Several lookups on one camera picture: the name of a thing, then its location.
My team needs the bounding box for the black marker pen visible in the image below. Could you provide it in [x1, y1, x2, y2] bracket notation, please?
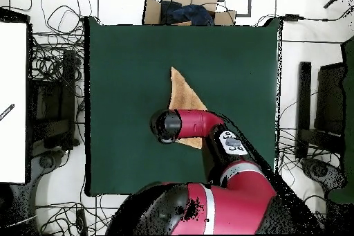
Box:
[0, 103, 15, 122]

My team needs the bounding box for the black furniture frame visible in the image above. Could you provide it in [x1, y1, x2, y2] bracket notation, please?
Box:
[28, 49, 81, 151]

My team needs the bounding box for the white board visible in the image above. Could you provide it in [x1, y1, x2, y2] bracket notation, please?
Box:
[0, 21, 28, 184]

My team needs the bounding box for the thin black floor frame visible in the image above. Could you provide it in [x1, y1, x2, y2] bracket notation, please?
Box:
[212, 0, 252, 18]

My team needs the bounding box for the black upright bar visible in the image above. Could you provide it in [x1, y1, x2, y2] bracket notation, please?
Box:
[295, 61, 312, 159]

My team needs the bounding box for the tan terry towel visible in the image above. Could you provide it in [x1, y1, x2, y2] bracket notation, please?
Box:
[168, 66, 208, 149]

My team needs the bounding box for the green cloth covered table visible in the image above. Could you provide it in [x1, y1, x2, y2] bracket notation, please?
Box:
[327, 36, 354, 203]

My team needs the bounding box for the dark green table cloth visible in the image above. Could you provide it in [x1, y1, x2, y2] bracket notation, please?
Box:
[84, 16, 281, 197]

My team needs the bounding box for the black cable tangle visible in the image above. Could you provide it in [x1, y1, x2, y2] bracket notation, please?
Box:
[0, 0, 93, 87]
[276, 91, 346, 234]
[35, 194, 117, 235]

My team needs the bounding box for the dark blue garment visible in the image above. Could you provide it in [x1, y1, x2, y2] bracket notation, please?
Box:
[160, 0, 215, 26]

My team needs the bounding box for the black stand base with cables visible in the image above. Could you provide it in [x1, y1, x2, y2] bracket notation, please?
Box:
[301, 157, 348, 192]
[31, 147, 70, 170]

